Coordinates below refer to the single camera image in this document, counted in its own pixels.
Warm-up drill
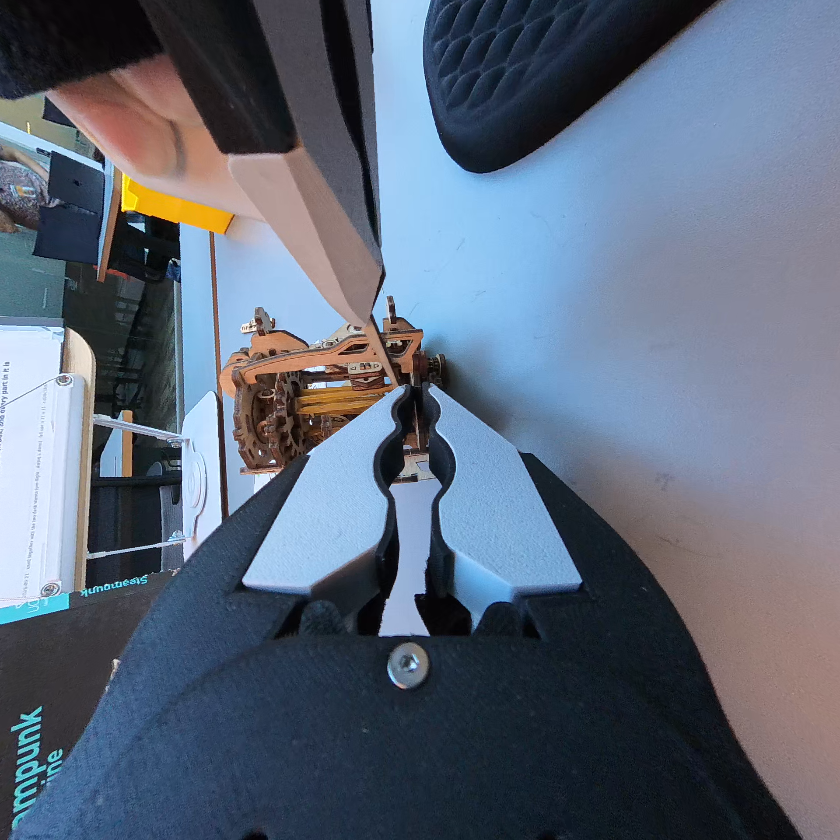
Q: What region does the black mesh cushion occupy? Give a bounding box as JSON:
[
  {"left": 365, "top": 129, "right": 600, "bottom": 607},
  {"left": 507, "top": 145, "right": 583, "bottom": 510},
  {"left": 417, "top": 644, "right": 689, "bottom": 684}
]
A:
[{"left": 423, "top": 0, "right": 721, "bottom": 175}]

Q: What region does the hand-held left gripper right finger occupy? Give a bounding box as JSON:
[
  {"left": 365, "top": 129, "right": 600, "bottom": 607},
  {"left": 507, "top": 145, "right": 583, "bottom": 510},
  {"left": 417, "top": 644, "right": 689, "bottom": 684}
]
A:
[{"left": 423, "top": 386, "right": 584, "bottom": 599}]

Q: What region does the white text sign board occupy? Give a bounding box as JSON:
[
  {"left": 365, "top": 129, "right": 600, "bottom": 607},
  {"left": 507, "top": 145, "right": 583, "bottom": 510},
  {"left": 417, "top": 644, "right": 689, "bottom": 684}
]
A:
[{"left": 0, "top": 318, "right": 97, "bottom": 602}]

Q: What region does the black box with teal print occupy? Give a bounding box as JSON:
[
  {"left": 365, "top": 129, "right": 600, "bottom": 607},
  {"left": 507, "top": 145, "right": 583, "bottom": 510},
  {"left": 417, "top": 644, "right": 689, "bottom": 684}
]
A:
[{"left": 0, "top": 570, "right": 181, "bottom": 840}]

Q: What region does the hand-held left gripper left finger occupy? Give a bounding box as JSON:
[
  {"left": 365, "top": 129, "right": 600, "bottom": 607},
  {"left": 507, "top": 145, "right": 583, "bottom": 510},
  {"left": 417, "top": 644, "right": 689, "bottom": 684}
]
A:
[{"left": 243, "top": 386, "right": 412, "bottom": 595}]

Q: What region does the thin wooden model stick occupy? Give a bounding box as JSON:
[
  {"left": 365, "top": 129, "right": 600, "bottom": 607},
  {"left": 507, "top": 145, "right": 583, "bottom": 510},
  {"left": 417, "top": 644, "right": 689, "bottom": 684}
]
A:
[{"left": 364, "top": 314, "right": 403, "bottom": 385}]

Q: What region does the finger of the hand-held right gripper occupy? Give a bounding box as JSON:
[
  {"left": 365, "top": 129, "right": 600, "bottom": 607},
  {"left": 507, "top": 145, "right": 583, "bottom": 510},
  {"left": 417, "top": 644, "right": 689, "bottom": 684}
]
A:
[
  {"left": 228, "top": 0, "right": 385, "bottom": 330},
  {"left": 340, "top": 0, "right": 383, "bottom": 249}
]

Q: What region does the person's right hand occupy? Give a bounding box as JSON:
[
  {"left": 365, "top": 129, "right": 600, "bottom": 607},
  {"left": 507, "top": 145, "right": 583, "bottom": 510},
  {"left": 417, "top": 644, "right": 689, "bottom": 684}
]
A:
[{"left": 45, "top": 51, "right": 265, "bottom": 223}]

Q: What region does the white round-edged stand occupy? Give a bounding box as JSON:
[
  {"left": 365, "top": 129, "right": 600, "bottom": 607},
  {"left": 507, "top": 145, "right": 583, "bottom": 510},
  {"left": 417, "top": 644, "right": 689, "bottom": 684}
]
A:
[{"left": 180, "top": 391, "right": 228, "bottom": 544}]

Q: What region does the wooden gear model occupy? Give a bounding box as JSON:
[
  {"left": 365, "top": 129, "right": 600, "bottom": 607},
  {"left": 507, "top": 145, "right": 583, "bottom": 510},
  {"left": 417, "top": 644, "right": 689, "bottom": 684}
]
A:
[{"left": 219, "top": 295, "right": 448, "bottom": 488}]

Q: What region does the black square panel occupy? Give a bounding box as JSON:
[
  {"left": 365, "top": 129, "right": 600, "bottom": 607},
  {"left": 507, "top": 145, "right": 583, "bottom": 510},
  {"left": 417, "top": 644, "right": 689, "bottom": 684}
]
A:
[{"left": 31, "top": 150, "right": 107, "bottom": 265}]

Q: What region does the yellow bin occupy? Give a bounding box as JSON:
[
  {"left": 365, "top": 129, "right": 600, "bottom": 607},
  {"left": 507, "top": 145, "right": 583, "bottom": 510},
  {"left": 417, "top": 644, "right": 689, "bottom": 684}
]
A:
[{"left": 121, "top": 171, "right": 236, "bottom": 235}]

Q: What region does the wall poster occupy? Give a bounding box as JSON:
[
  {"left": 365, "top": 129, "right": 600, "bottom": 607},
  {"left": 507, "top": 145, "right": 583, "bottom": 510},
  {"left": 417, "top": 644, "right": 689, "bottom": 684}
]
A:
[{"left": 0, "top": 121, "right": 52, "bottom": 235}]

